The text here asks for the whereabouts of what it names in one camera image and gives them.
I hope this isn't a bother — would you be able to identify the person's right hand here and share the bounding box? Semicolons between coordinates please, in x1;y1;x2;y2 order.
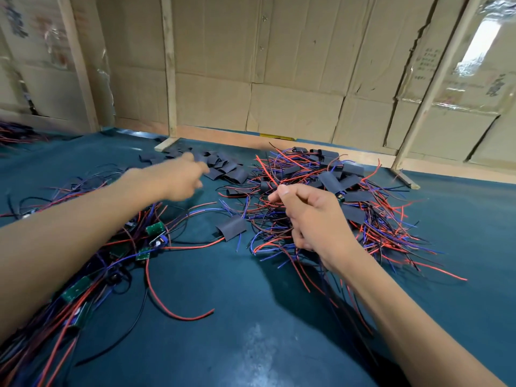
268;183;364;271

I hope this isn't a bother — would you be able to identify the person's left hand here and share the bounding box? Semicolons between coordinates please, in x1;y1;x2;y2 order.
133;151;212;204

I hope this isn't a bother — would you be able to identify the pile of sleeved wired boards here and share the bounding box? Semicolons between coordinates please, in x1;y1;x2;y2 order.
218;145;469;311

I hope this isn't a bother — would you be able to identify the pile of black sleeve pieces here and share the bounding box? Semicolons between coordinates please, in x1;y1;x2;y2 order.
139;145;251;186

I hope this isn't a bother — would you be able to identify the pile of unsleeved wired boards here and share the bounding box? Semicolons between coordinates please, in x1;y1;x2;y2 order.
0;165;219;387

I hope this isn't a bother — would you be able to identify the wire pile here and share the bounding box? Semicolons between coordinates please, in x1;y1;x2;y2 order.
0;120;45;148

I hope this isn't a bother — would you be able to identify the person's right forearm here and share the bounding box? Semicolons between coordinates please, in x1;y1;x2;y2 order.
326;246;505;387

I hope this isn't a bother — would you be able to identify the person's left forearm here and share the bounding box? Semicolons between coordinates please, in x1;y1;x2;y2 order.
0;177;158;335

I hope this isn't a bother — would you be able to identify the wooden ledge board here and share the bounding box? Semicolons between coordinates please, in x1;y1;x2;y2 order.
113;118;516;186

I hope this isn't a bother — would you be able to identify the clear plastic sheet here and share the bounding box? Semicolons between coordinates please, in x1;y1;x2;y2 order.
451;0;516;118

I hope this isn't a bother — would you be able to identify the thin wooden post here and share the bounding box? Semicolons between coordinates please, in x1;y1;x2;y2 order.
153;0;180;152

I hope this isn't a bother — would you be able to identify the wide wooden post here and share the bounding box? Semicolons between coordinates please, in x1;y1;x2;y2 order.
56;0;99;134

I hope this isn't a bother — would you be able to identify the pale slanted wooden post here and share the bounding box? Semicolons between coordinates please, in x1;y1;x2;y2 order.
391;0;485;190

